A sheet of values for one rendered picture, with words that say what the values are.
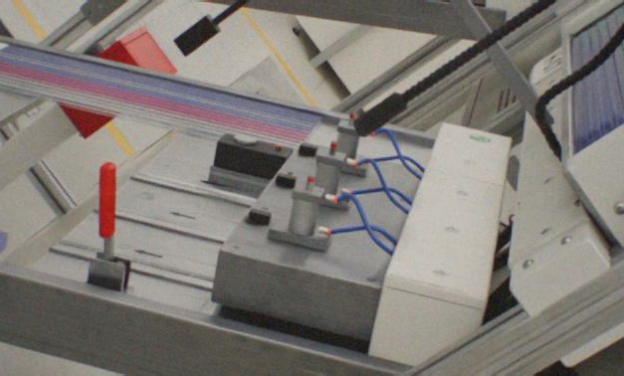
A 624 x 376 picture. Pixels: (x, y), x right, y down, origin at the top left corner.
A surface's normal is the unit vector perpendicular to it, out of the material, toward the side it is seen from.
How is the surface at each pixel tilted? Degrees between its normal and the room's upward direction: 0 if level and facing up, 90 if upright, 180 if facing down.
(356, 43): 90
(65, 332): 90
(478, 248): 42
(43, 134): 90
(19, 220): 0
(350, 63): 90
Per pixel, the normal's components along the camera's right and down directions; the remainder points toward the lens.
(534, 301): -0.18, 0.29
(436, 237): 0.18, -0.93
